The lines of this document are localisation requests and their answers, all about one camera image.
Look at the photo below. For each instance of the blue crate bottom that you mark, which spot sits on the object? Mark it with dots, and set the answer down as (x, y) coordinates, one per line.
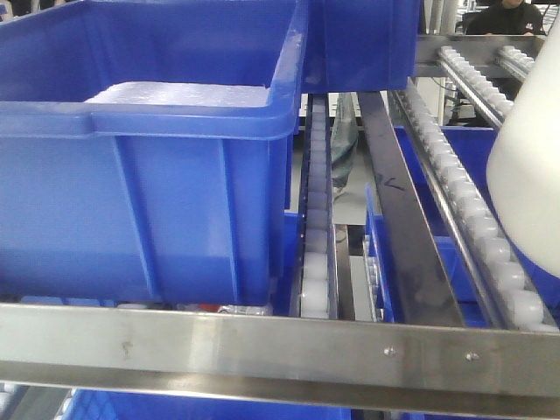
(90, 404)

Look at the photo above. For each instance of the steel front rail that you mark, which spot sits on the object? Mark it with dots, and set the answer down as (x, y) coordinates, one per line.
(371, 366)

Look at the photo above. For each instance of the white foam sheet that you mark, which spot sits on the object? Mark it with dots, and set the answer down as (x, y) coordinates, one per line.
(183, 94)

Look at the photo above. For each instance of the person in black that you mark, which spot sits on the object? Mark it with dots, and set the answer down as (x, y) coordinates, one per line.
(507, 18)

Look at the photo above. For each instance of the roller track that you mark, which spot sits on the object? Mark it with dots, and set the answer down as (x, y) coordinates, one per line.
(487, 99)
(515, 62)
(314, 287)
(504, 290)

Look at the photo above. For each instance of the white plastic bin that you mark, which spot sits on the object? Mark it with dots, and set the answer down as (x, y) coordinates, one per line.
(522, 170)

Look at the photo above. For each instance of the dark steel divider bar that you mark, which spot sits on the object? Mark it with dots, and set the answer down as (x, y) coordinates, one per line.
(423, 288)

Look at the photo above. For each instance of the blue crate rear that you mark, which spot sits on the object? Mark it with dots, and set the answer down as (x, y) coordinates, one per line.
(359, 46)

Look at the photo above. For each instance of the centre roller track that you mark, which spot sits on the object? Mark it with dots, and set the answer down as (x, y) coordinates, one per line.
(314, 287)

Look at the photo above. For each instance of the far right roller track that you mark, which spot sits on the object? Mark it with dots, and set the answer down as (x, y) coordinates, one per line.
(487, 99)

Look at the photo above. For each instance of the large blue crate front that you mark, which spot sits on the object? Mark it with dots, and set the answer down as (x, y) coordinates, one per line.
(159, 203)

